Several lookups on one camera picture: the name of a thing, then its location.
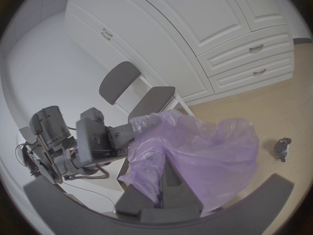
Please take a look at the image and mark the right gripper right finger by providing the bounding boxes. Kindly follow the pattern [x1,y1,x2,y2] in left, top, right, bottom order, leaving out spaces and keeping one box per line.
[160,153,204,224]

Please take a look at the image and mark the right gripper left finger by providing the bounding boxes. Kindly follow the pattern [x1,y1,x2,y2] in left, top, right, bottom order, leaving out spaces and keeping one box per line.
[115,184,162,223]

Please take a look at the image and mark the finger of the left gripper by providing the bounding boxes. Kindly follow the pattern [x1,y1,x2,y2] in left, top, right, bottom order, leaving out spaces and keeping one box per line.
[108,114,162,149]

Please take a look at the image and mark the purple plastic bag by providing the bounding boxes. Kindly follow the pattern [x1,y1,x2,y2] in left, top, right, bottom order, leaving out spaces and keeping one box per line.
[119,110,260,212]

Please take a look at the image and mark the black plastic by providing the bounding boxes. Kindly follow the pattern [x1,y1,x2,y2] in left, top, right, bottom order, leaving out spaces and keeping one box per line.
[274,137,292,163]

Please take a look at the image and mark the white chair grey cushions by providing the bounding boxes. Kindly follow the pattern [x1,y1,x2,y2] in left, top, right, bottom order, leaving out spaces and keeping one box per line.
[99,61,194,122]

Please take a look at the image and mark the white wardrobe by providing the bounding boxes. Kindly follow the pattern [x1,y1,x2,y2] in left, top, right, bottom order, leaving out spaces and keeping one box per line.
[65,0,294,106]

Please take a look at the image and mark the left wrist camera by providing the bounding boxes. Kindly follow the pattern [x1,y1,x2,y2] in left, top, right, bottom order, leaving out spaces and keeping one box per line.
[80,107,106,127]

